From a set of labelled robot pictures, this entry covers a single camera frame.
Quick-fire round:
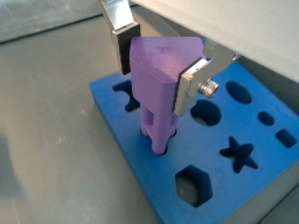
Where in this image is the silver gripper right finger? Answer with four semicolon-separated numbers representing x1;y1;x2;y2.
172;39;239;116

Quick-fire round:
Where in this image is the blue shape sorting board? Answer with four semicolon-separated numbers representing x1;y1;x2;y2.
89;64;299;224

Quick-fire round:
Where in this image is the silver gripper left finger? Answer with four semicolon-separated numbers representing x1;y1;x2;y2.
98;0;140;75

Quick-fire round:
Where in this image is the purple three prong peg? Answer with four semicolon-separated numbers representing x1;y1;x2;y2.
129;36;205;155

